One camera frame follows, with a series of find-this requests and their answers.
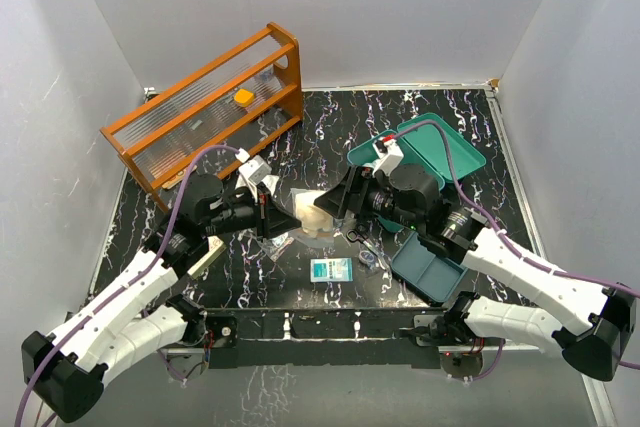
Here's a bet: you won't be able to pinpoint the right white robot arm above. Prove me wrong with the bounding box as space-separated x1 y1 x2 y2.
314 164 639 382

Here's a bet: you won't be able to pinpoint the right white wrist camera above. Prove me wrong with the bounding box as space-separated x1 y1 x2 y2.
373 135 404 176

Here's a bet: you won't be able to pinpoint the black handled scissors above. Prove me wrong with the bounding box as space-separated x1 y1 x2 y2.
345 229 388 270

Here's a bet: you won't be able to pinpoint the cream medicine carton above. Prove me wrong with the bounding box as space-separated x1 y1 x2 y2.
187 236 226 278

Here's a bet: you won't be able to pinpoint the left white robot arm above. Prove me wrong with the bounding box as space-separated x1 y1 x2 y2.
14 173 300 425

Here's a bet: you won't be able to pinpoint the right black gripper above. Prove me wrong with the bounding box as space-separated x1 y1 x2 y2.
315 165 423 233

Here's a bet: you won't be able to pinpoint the teal medicine box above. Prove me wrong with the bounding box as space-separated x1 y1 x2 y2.
347 113 486 189

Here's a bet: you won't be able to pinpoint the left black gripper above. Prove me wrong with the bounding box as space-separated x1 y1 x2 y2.
202 182 302 242

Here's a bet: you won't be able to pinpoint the blue-grey divider tray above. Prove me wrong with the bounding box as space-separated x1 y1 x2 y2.
391 233 467 304

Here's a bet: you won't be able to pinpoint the small tape roll bag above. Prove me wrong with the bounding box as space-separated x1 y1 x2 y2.
358 250 386 271

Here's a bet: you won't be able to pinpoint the orange wooden shelf rack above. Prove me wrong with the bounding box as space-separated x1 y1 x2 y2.
101 22 304 211

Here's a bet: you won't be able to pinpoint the yellow-orange small block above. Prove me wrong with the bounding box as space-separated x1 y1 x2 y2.
233 88 255 108

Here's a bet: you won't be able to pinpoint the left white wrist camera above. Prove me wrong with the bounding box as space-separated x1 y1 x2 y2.
236 149 272 191

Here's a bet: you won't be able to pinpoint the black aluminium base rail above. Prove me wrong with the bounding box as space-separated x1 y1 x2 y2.
54 306 596 373

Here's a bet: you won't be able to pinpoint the teal white sachet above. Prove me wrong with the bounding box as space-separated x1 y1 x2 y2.
310 258 353 283

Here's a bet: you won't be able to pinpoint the clear zip bag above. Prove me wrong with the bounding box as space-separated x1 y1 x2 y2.
259 233 294 262

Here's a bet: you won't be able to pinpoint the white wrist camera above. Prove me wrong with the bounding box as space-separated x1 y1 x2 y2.
236 149 272 191
373 135 404 176

